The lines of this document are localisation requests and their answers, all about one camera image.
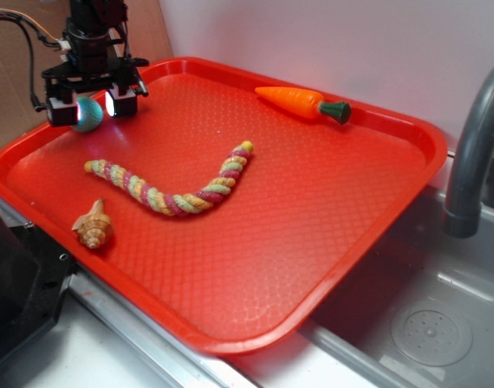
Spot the brown cardboard panel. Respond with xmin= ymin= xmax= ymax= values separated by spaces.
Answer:
xmin=0 ymin=1 xmax=172 ymax=149

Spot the tan conch seashell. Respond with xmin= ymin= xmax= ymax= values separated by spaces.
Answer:
xmin=71 ymin=198 xmax=114 ymax=250

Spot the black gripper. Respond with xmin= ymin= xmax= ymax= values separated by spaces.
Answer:
xmin=42 ymin=27 xmax=149 ymax=127

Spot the black cable with coloured wires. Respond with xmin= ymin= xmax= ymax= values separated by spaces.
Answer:
xmin=0 ymin=10 xmax=70 ymax=112

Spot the orange toy carrot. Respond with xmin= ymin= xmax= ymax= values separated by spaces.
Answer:
xmin=255 ymin=86 xmax=352 ymax=124

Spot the grey toy sink basin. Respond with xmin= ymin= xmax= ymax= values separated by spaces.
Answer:
xmin=230 ymin=189 xmax=494 ymax=388

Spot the grey sink faucet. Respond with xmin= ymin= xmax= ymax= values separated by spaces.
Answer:
xmin=442 ymin=68 xmax=494 ymax=238

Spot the braided multicolour rope toy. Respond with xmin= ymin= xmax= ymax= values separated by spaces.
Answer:
xmin=83 ymin=141 xmax=255 ymax=217

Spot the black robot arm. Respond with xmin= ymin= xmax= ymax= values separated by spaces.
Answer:
xmin=42 ymin=1 xmax=149 ymax=127

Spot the red plastic tray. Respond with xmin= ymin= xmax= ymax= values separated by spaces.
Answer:
xmin=0 ymin=58 xmax=447 ymax=355

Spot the green textured ball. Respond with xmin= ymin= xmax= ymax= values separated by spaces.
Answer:
xmin=71 ymin=96 xmax=103 ymax=133

